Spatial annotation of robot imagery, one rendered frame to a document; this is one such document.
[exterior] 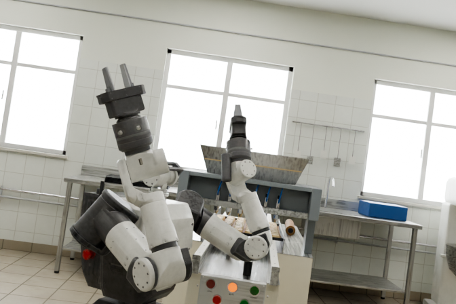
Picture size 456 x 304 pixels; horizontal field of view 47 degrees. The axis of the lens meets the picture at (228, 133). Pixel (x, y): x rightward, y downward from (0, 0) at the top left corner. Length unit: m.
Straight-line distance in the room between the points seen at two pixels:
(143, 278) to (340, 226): 4.13
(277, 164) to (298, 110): 3.13
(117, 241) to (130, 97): 0.36
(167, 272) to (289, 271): 1.50
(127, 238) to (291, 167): 1.47
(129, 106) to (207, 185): 1.49
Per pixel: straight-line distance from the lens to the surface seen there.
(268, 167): 2.70
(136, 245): 1.35
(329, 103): 5.88
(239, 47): 5.80
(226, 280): 1.98
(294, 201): 2.75
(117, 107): 1.30
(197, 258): 1.97
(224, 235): 1.80
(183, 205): 1.69
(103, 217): 1.44
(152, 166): 1.31
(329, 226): 5.26
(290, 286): 2.72
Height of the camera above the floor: 1.28
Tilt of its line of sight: 3 degrees up
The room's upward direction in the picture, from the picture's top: 8 degrees clockwise
